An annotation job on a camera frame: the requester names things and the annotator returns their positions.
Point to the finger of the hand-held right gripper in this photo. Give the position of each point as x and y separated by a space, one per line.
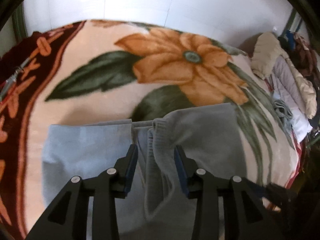
280 196

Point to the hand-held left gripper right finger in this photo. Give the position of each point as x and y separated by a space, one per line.
181 170

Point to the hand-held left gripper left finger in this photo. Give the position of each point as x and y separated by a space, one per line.
131 165

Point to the grey pants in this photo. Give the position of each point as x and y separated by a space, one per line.
82 150

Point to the white cloth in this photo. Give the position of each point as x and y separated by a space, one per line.
302 125

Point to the grey knitted scarf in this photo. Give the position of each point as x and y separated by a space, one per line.
282 110

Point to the light purple jacket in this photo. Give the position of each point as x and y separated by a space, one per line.
285 80

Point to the floral plush blanket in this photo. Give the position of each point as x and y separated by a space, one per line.
100 38

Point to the pile of clothes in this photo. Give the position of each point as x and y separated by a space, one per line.
265 55

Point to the dark brown garment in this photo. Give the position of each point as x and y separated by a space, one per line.
307 55

